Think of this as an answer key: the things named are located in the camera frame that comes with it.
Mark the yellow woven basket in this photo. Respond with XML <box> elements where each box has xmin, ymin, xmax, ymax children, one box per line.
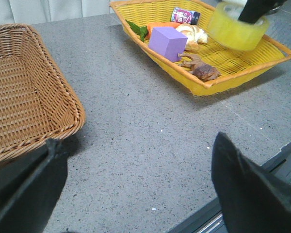
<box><xmin>110</xmin><ymin>0</ymin><xmax>291</xmax><ymax>96</ymax></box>

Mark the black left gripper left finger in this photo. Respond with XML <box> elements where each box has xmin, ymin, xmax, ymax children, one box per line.
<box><xmin>0</xmin><ymin>139</ymin><xmax>68</xmax><ymax>233</ymax></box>

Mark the purple foam cube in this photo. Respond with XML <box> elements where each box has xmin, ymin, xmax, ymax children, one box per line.
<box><xmin>148</xmin><ymin>27</ymin><xmax>188</xmax><ymax>62</ymax></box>

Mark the bread roll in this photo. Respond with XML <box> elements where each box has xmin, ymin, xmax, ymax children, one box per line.
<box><xmin>176</xmin><ymin>23</ymin><xmax>208</xmax><ymax>50</ymax></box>

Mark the orange toy carrot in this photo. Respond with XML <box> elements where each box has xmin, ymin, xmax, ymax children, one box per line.
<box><xmin>125</xmin><ymin>19</ymin><xmax>181</xmax><ymax>42</ymax></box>

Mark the brown toy lion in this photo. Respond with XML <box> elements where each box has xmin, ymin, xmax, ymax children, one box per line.
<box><xmin>178</xmin><ymin>53</ymin><xmax>221</xmax><ymax>82</ymax></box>

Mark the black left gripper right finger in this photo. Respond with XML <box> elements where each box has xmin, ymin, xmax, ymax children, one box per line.
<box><xmin>211</xmin><ymin>132</ymin><xmax>291</xmax><ymax>233</ymax></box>

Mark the white curtain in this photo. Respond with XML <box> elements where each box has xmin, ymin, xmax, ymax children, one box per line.
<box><xmin>0</xmin><ymin>0</ymin><xmax>117</xmax><ymax>26</ymax></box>

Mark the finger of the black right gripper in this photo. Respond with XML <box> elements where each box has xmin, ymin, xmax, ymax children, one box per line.
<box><xmin>238</xmin><ymin>0</ymin><xmax>287</xmax><ymax>24</ymax></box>

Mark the purple labelled can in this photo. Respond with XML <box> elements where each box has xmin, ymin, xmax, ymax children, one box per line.
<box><xmin>171</xmin><ymin>7</ymin><xmax>201</xmax><ymax>25</ymax></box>

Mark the brown wicker basket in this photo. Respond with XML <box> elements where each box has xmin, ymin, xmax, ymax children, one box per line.
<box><xmin>0</xmin><ymin>23</ymin><xmax>86</xmax><ymax>167</ymax></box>

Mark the yellow tape roll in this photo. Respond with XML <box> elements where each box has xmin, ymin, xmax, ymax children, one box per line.
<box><xmin>207</xmin><ymin>2</ymin><xmax>270</xmax><ymax>51</ymax></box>

